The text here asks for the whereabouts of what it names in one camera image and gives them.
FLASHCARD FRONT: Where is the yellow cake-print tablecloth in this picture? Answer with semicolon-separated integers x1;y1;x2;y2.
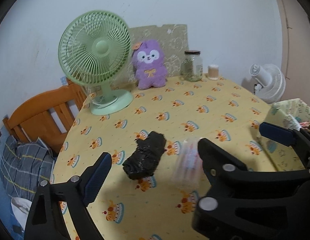
48;73;306;240

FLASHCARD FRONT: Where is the blue bedsheet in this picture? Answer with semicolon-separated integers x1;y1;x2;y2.
0;127;29;240

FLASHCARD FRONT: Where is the wooden chair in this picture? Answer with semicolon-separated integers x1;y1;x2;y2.
2;78;88;156

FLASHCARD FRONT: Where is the glass jar with brown lid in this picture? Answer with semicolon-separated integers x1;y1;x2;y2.
180;50;204;82

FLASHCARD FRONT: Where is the yellow patterned storage box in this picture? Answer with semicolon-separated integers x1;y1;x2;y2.
265;98;310;172

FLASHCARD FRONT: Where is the black plastic bundle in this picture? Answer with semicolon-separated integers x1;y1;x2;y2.
122;130;167;181

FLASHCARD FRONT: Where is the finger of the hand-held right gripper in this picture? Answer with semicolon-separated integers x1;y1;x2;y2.
259;121;310;171
192;138;310;240

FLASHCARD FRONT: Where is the cotton swab container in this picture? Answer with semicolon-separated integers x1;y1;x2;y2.
207;64;219;81

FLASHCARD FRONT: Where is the white standing fan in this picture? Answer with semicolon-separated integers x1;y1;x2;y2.
249;63;287;104

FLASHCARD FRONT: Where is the white bedding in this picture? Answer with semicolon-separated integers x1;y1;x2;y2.
11;197;33;221

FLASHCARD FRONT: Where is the clear plastic packet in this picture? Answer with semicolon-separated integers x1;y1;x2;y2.
171;137;203;188

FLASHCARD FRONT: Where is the olive patterned board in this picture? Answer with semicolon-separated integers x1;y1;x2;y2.
112;24;191;90

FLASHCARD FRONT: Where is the green desk fan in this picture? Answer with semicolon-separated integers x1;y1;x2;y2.
58;10;134;116

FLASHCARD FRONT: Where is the purple plush toy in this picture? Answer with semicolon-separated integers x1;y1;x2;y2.
132;39;168;90

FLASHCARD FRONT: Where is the grey plaid pillow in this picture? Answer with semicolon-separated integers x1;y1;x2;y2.
0;136;56;201

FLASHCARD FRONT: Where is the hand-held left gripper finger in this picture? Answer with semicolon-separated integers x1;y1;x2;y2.
24;152;113;240

